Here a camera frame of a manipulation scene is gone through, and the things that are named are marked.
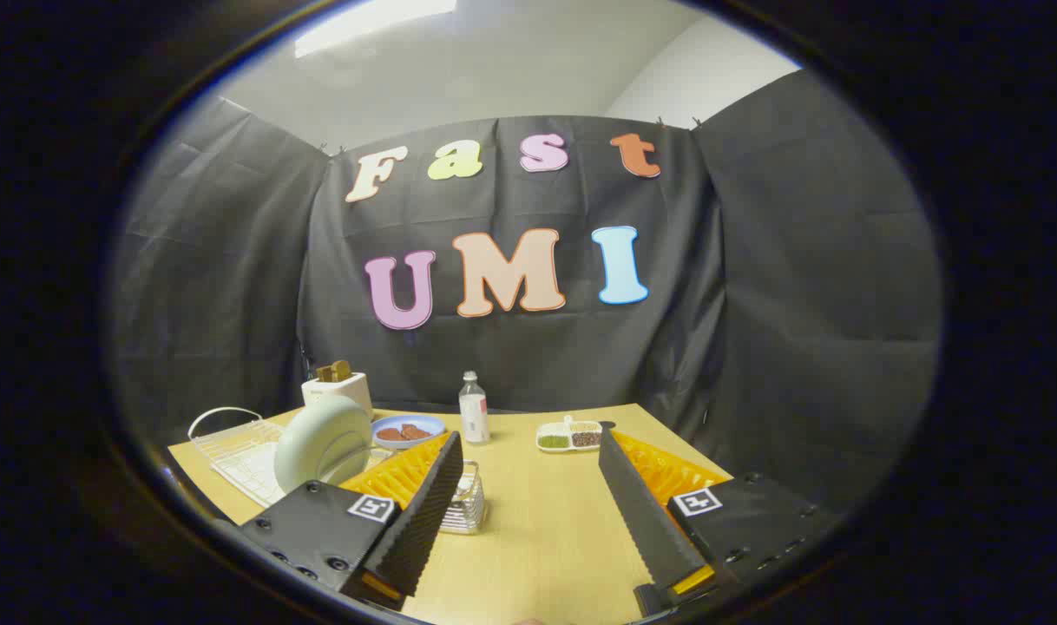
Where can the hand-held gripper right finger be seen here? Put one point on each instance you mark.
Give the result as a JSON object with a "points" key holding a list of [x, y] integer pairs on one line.
{"points": [[646, 521]]}

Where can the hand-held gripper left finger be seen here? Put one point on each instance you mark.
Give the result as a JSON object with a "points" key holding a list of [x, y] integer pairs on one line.
{"points": [[424, 521]]}

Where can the clear plastic basket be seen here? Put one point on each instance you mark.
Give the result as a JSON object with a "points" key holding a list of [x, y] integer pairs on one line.
{"points": [[468, 503]]}

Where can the pale green plate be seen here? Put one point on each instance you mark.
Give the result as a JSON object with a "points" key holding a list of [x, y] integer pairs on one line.
{"points": [[324, 443]]}

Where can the blue plate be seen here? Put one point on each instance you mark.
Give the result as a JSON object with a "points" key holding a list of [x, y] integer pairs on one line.
{"points": [[407, 444]]}

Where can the brown food piece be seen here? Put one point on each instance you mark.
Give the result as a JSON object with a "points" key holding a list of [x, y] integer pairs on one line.
{"points": [[416, 430], [390, 434]]}

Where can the white divided tray of beans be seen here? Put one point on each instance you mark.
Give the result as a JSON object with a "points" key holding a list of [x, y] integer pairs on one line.
{"points": [[568, 437]]}

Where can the clear plastic bottle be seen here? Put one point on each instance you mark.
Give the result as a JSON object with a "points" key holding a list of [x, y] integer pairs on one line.
{"points": [[474, 417]]}

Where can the cream toaster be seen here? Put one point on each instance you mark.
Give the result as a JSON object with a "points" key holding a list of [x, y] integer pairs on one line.
{"points": [[338, 391]]}

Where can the brown toast slice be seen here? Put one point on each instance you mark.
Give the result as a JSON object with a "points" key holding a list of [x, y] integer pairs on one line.
{"points": [[334, 371]]}

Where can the black backdrop cloth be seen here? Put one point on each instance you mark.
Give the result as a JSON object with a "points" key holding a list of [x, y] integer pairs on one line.
{"points": [[537, 356]]}

